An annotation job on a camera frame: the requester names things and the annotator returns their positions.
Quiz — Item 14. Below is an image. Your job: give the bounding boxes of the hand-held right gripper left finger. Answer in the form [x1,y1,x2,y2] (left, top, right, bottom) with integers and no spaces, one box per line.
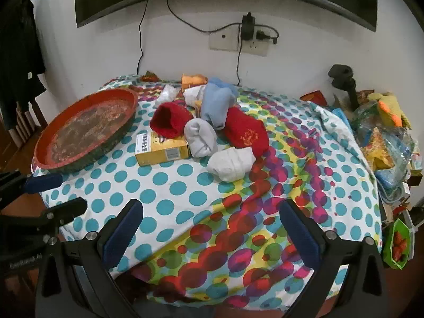
[35,199,144,318]

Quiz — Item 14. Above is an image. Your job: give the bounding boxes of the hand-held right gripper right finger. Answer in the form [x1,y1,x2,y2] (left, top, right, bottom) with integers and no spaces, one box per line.
[280,199,390,318]

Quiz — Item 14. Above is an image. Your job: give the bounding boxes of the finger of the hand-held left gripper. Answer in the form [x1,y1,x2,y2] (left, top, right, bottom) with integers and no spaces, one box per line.
[0,196,89,248]
[0,169,64,206]

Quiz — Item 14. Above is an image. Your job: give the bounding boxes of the round red tray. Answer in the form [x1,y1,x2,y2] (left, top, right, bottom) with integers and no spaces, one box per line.
[34,88,140,174]

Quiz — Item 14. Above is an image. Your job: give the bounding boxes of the white sock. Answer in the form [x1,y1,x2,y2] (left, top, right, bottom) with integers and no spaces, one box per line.
[183,85,207,108]
[206,146,256,183]

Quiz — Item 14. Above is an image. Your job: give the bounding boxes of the red sock gold embroidery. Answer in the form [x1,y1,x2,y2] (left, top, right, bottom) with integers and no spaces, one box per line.
[223,106,270,157]

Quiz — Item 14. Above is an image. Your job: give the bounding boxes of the grey sock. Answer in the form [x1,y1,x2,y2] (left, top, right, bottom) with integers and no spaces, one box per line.
[184,118,219,157]

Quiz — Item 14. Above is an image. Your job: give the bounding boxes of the plain red sock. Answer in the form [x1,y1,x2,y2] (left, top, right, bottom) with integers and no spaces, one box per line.
[150,102,194,139]

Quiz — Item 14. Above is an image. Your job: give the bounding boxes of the white plastic bag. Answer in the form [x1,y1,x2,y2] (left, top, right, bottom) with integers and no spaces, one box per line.
[156,84,181,105]

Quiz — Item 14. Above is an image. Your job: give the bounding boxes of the light blue sock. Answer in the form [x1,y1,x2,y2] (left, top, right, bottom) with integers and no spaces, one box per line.
[200,77,239,130]

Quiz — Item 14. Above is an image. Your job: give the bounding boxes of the wooden chair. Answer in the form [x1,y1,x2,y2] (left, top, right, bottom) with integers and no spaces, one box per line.
[0,99,47,173]

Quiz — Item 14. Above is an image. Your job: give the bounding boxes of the polka dot tablecloth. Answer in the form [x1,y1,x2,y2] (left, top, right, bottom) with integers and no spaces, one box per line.
[31,73,385,312]

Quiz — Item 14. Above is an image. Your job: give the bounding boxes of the green snack packet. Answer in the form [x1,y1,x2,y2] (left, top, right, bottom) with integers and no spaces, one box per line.
[382,218,413,270]

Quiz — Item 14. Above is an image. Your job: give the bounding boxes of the red strawberries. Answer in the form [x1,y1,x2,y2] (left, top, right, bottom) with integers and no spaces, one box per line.
[392,230,409,262]

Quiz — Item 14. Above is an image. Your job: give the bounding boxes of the yellow snack packet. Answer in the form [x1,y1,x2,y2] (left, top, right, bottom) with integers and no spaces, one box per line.
[363,127,398,169]

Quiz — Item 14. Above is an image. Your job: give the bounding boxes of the dark hanging clothing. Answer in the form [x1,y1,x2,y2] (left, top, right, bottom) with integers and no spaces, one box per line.
[0,0,47,130]

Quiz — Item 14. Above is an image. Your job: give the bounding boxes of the clear plastic bag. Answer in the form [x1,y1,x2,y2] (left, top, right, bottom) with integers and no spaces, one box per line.
[352,101,417,176]

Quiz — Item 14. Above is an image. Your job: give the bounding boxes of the red packet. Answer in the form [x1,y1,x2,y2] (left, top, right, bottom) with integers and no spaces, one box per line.
[300,90,327,107]

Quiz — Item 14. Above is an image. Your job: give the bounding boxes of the yellow plush toy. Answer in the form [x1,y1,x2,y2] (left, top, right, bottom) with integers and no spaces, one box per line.
[364,91,413,128]

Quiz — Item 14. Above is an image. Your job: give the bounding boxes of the orange toy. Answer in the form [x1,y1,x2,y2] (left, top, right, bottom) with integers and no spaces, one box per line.
[182,73,209,90]

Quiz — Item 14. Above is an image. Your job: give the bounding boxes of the black clamp stand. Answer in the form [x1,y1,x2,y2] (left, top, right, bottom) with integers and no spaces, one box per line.
[328,64,360,108]

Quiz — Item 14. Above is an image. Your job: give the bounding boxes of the black power plug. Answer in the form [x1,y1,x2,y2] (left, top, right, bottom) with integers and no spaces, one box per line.
[255,30,279,45]

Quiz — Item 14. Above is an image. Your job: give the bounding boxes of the black charger adapter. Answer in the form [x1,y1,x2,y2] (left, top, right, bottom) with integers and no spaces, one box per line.
[241,11,255,40]

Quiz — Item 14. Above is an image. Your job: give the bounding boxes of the thin black television cable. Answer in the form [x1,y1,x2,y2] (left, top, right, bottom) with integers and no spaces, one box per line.
[137,0,149,75]

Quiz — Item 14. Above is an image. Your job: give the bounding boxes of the black charger output cable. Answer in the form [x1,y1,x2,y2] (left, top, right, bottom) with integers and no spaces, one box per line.
[236,38,242,86]

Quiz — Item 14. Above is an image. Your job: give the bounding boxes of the white wall socket plate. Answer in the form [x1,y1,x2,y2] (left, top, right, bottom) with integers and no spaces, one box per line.
[209,26,269,57]

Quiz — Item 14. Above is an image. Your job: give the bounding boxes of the black charger input cable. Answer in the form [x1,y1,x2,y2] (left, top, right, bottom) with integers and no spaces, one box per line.
[166,0,246,34]

